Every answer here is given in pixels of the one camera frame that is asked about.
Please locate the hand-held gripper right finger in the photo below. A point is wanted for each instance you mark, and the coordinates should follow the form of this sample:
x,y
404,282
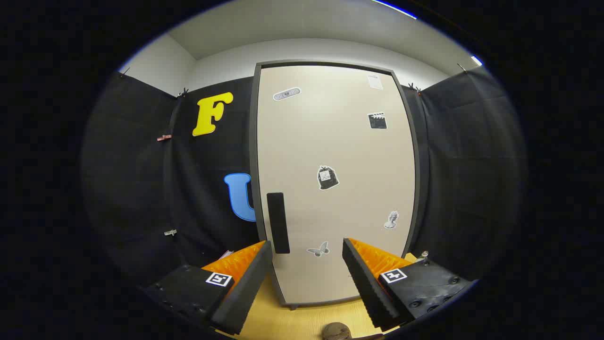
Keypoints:
x,y
365,288

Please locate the black backdrop cloth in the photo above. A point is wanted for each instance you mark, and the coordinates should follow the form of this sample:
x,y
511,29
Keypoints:
x,y
141,189

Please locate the black clip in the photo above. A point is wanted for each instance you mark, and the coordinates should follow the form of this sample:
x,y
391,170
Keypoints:
x,y
414,88
125,72
183,92
461,67

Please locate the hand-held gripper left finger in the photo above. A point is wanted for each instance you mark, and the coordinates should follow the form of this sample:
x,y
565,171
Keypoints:
x,y
247,288

